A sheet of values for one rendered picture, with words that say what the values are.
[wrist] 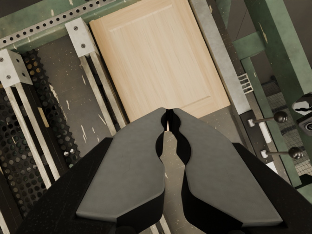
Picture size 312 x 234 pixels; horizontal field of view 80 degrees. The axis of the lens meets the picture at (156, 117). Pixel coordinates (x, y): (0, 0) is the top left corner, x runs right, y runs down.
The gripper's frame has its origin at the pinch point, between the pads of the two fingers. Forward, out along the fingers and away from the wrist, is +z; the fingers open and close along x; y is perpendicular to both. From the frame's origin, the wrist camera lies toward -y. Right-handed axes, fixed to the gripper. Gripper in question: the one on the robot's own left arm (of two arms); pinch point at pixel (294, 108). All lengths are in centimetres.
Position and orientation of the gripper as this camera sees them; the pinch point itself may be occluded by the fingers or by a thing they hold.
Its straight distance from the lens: 74.5
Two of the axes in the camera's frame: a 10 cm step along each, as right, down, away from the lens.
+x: -6.8, -7.3, 0.0
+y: 7.3, -6.8, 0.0
